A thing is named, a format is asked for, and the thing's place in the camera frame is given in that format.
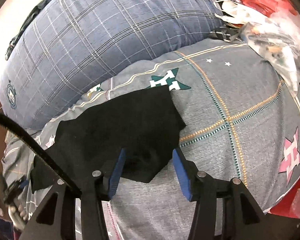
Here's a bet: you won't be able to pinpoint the black pants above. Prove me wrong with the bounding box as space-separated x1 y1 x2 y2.
46 86 185 183

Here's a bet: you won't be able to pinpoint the red object at bedside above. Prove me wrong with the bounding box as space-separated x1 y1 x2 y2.
268 178 300 218

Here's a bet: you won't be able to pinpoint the blue plaid pillow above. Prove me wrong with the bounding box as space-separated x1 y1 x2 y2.
0 0 222 130

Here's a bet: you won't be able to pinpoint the clear plastic bags pile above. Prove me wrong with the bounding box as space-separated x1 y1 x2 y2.
213 0 300 97

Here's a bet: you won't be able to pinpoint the black cable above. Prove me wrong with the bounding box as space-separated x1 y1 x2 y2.
0 108 82 196

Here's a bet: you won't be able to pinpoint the black buckle strap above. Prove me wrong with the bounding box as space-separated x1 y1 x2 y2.
207 26 241 43

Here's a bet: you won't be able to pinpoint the dark strap behind pillow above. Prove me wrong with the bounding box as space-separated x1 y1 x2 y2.
5 0 58 61

